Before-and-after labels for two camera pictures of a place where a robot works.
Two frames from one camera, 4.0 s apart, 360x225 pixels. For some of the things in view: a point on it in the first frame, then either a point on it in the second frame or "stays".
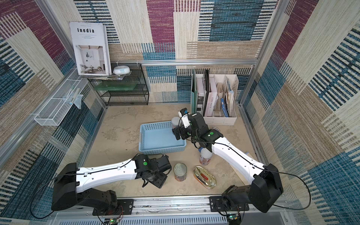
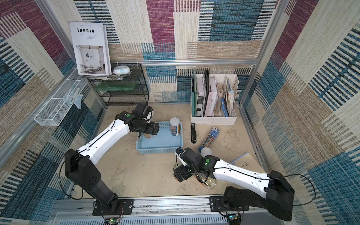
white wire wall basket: x=55 y=109 stays
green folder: x=194 y=95 stays
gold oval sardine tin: x=204 y=177 stays
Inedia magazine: x=92 y=47 stays
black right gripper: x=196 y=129 -> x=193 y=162
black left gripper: x=161 y=181 -> x=151 y=130
